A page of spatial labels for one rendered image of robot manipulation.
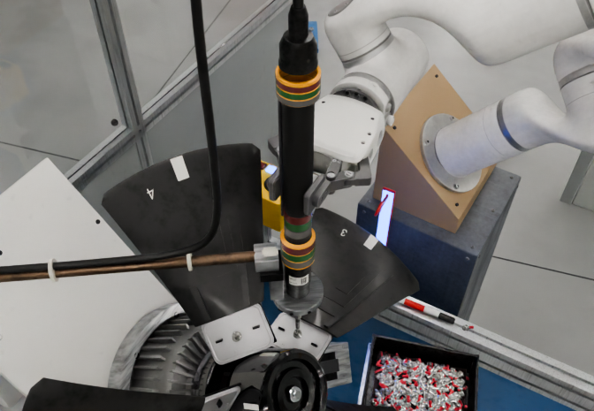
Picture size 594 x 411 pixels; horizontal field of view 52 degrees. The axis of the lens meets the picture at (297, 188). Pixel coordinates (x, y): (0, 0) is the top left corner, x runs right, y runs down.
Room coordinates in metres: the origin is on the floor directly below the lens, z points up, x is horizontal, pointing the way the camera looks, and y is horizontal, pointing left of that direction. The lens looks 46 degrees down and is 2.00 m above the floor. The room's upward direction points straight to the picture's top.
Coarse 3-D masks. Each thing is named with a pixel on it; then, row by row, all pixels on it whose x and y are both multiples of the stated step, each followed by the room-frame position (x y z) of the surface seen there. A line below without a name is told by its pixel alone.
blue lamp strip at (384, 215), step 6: (384, 192) 0.79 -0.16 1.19; (390, 198) 0.78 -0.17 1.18; (384, 204) 0.79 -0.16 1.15; (390, 204) 0.78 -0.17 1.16; (384, 210) 0.79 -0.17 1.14; (390, 210) 0.78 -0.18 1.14; (384, 216) 0.79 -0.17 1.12; (378, 222) 0.79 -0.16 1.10; (384, 222) 0.78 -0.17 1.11; (378, 228) 0.79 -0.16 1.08; (384, 228) 0.78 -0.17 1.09; (378, 234) 0.79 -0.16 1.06; (384, 234) 0.78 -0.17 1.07; (384, 240) 0.78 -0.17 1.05
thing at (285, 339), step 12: (276, 324) 0.51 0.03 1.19; (288, 324) 0.51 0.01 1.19; (300, 324) 0.51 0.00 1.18; (276, 336) 0.49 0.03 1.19; (288, 336) 0.49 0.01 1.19; (312, 336) 0.49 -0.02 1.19; (324, 336) 0.49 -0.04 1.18; (300, 348) 0.46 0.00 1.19; (312, 348) 0.47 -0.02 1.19; (324, 348) 0.47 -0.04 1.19
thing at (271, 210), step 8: (264, 168) 0.97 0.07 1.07; (264, 176) 0.94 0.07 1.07; (264, 184) 0.92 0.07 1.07; (264, 192) 0.90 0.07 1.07; (264, 200) 0.88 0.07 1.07; (264, 208) 0.88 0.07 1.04; (272, 208) 0.87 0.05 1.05; (280, 208) 0.86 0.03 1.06; (264, 216) 0.88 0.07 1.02; (272, 216) 0.87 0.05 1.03; (280, 216) 0.86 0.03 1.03; (264, 224) 0.88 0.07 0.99; (272, 224) 0.87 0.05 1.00; (280, 224) 0.86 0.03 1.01
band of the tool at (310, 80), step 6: (318, 66) 0.49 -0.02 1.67; (276, 72) 0.48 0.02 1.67; (282, 72) 0.50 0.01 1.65; (312, 72) 0.50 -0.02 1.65; (318, 72) 0.48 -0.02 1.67; (282, 78) 0.50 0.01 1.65; (288, 78) 0.50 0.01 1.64; (294, 78) 0.51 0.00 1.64; (300, 78) 0.51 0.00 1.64; (306, 78) 0.50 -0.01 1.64; (312, 78) 0.50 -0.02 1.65; (318, 78) 0.47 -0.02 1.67; (288, 84) 0.46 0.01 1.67; (294, 84) 0.46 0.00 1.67; (300, 84) 0.46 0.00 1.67; (306, 84) 0.46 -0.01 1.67; (312, 84) 0.47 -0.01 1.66; (282, 90) 0.47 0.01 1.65; (282, 96) 0.47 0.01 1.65
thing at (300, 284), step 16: (288, 16) 0.48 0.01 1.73; (304, 16) 0.48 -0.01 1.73; (288, 32) 0.48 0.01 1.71; (304, 32) 0.48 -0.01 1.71; (288, 48) 0.47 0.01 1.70; (304, 48) 0.47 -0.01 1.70; (288, 64) 0.47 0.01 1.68; (304, 64) 0.47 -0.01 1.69; (288, 272) 0.47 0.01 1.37; (304, 272) 0.47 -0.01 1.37; (288, 288) 0.47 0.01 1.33; (304, 288) 0.47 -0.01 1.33
